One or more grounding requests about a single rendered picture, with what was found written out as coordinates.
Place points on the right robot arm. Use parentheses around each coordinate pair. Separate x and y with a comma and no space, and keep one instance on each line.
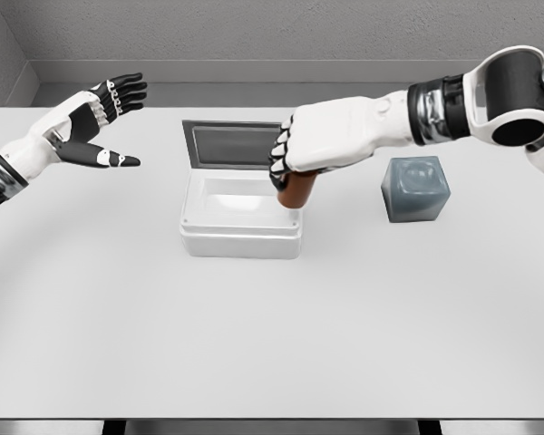
(476,106)

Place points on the white box with open lid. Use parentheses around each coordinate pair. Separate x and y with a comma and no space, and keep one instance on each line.
(240,199)

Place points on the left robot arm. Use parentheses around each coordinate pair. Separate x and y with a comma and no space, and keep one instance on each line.
(6,165)

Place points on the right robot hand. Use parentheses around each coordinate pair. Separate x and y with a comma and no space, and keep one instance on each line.
(326,136)

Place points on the grey-blue cube block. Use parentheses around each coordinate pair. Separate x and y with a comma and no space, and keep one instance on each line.
(414,189)

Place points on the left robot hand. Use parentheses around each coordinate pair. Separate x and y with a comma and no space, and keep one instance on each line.
(79,118)

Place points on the brown cylindrical cup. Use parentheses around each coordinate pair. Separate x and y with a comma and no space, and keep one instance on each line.
(295,191)

